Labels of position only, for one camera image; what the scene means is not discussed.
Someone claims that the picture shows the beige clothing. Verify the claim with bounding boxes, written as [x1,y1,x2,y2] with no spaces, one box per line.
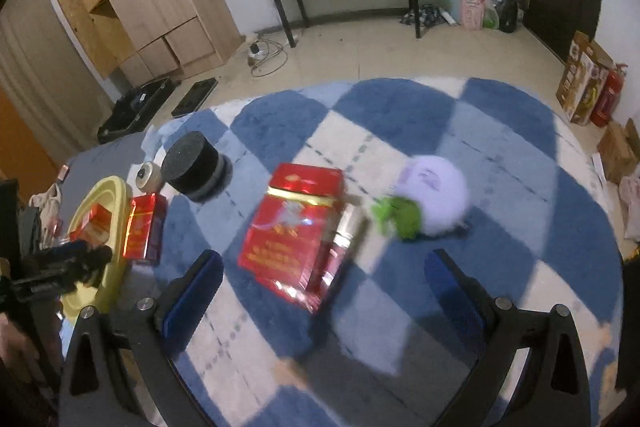
[29,183,64,239]

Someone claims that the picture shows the printed cardboard box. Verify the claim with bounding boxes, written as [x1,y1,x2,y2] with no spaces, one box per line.
[555,30,615,126]

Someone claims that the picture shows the black foam cylinder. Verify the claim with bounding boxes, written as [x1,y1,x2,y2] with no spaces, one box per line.
[161,131,234,204]

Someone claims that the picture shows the yellow plastic basin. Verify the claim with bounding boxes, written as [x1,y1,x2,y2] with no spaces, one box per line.
[60,176,134,324]

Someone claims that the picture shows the black bag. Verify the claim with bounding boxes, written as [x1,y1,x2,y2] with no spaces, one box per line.
[498,0,529,34]

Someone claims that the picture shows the flat black case lid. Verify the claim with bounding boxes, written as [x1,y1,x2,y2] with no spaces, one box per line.
[171,77,219,118]

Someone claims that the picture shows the brown cardboard box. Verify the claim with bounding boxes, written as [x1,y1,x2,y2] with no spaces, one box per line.
[597,119,640,186]

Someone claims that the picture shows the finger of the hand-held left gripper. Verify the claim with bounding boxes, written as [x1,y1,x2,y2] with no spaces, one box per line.
[37,241,114,277]
[10,268,103,304]

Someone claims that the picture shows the dark plaid cloth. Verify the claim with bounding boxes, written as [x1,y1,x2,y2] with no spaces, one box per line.
[399,4,442,28]

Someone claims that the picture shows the pale blue white cloth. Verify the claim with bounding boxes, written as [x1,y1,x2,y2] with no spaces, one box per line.
[142,121,177,158]

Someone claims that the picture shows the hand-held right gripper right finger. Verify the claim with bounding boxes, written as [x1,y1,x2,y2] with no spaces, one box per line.
[424,249,593,427]

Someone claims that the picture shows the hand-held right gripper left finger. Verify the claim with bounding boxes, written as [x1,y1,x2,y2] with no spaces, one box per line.
[59,249,225,427]

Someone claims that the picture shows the red fire extinguisher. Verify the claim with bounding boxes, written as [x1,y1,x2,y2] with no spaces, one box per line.
[589,64,629,128]

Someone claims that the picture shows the pink plastic bag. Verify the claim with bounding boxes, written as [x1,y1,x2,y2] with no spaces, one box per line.
[619,176,640,242]

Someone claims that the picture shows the large red gold box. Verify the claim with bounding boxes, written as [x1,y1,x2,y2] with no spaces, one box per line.
[237,163,347,314]

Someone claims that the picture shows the pink paper bag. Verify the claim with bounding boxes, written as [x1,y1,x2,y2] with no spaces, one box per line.
[460,0,485,32]

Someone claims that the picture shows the open black case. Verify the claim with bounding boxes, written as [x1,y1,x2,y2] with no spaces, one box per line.
[97,77,181,146]

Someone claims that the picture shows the green plush toy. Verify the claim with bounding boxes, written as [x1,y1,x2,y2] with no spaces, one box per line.
[374,196,422,241]

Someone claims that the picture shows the grey power cables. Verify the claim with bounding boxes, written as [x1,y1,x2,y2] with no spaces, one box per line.
[247,33,302,78]

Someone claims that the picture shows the beige curtain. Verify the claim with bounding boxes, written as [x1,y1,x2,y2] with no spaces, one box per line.
[0,0,114,168]

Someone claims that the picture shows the person's left hand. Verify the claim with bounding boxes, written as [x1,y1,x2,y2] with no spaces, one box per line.
[0,318,36,377]

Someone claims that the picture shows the blue white checkered blanket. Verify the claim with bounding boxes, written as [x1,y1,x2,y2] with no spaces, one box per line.
[137,77,627,427]

